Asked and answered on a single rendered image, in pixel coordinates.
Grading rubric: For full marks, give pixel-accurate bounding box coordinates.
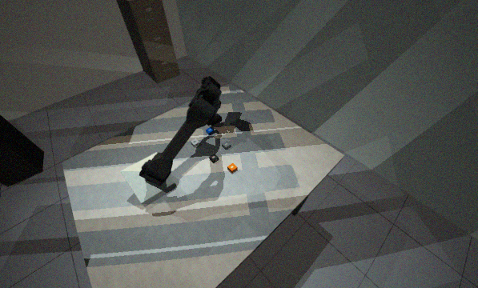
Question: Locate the brown block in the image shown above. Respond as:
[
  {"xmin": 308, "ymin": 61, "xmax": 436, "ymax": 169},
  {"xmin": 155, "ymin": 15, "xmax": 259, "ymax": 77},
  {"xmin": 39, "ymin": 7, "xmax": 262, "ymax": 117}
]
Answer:
[{"xmin": 227, "ymin": 163, "xmax": 238, "ymax": 173}]

